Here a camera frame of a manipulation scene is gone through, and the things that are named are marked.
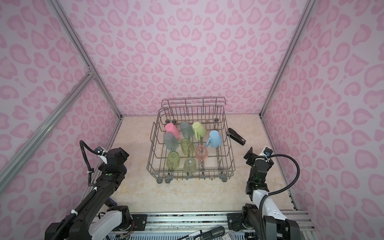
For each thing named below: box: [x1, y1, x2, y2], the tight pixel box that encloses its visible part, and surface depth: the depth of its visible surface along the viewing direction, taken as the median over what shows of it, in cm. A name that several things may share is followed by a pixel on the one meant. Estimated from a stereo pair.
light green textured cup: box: [183, 157, 197, 176], surface depth 84 cm
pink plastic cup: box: [165, 123, 180, 140], surface depth 98 cm
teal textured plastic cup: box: [180, 121, 195, 139], surface depth 100 cm
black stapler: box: [227, 127, 246, 146], surface depth 106 cm
